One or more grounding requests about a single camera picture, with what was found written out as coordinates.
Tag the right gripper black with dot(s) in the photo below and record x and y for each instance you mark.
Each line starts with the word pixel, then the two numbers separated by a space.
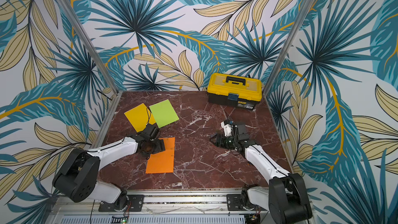
pixel 221 140

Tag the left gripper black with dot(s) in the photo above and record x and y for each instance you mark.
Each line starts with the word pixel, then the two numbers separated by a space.
pixel 160 148

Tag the orange paper sheet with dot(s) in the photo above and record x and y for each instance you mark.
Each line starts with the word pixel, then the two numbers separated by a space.
pixel 162 162

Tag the yellow paper sheet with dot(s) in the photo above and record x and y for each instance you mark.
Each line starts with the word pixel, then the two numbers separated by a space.
pixel 139 117

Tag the green paper sheet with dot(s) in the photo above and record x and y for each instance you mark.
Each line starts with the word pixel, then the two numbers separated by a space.
pixel 164 113

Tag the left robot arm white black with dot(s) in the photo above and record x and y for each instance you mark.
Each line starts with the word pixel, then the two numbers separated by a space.
pixel 77 177

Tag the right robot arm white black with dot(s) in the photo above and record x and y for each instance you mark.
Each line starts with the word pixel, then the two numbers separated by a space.
pixel 286 198

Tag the yellow black toolbox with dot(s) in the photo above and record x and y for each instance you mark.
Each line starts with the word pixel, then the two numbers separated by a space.
pixel 234 91

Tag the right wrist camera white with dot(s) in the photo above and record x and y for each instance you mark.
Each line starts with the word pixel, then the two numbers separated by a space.
pixel 227 127

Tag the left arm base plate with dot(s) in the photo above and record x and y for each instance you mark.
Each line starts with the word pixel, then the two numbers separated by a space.
pixel 125 203

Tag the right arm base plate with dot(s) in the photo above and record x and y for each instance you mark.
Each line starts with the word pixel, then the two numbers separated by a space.
pixel 237 202

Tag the aluminium front rail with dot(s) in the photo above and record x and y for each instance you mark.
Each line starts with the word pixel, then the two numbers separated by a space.
pixel 156 202

